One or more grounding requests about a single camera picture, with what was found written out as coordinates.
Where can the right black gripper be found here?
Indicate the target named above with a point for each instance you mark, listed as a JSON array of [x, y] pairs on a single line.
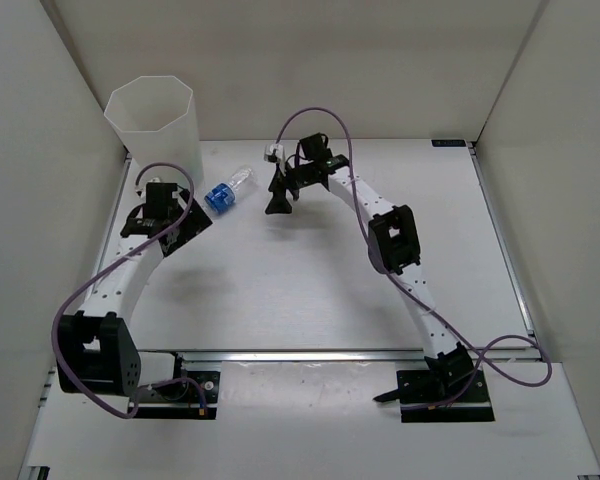
[[281, 202]]

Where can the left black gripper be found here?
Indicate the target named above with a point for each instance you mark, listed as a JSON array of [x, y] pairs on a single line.
[[196, 221]]

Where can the clear bottle blue label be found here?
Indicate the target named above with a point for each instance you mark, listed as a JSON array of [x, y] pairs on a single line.
[[227, 194]]

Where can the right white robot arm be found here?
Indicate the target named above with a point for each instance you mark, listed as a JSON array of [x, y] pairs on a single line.
[[393, 247]]

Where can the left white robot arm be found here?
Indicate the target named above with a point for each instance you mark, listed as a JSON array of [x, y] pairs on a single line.
[[95, 341]]

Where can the tall white plastic bin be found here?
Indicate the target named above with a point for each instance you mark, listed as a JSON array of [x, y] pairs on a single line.
[[155, 119]]

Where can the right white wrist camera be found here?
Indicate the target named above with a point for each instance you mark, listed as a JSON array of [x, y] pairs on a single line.
[[275, 154]]

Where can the aluminium table edge rail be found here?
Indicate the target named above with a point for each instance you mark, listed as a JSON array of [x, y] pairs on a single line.
[[306, 356]]

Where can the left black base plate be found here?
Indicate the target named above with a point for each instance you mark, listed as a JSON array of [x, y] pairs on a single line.
[[182, 401]]

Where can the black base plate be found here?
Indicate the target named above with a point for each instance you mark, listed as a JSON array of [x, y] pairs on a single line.
[[182, 401], [422, 403]]

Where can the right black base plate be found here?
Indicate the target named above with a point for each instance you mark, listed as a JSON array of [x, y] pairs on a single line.
[[422, 403]]

